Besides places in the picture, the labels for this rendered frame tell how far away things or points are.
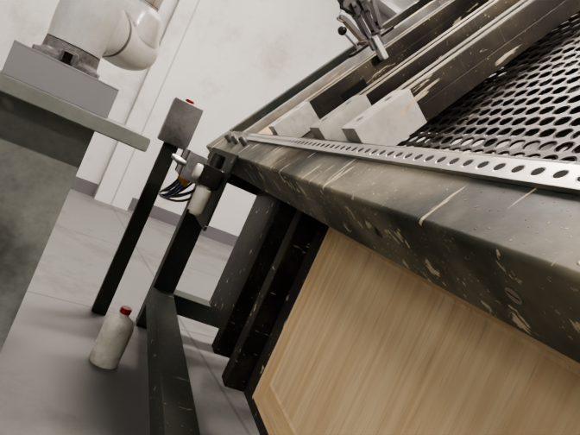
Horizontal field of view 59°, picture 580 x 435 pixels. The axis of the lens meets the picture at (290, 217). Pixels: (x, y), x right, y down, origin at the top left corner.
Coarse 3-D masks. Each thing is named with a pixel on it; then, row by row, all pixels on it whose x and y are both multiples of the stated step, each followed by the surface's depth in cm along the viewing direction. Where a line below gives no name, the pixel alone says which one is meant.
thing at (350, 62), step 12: (420, 12) 202; (408, 24) 201; (384, 36) 199; (396, 36) 201; (348, 60) 197; (360, 60) 198; (336, 72) 196; (312, 84) 197; (324, 84) 196; (300, 96) 194; (276, 108) 197; (288, 108) 194; (264, 120) 192; (252, 132) 191
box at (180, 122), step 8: (176, 104) 199; (184, 104) 200; (192, 104) 201; (168, 112) 200; (176, 112) 200; (184, 112) 201; (192, 112) 202; (200, 112) 202; (168, 120) 200; (176, 120) 200; (184, 120) 201; (192, 120) 202; (168, 128) 200; (176, 128) 201; (184, 128) 202; (192, 128) 203; (160, 136) 200; (168, 136) 201; (176, 136) 202; (184, 136) 202; (176, 144) 202; (184, 144) 203
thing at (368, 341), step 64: (320, 256) 128; (384, 256) 101; (320, 320) 116; (384, 320) 93; (448, 320) 78; (320, 384) 105; (384, 384) 86; (448, 384) 73; (512, 384) 64; (576, 384) 56
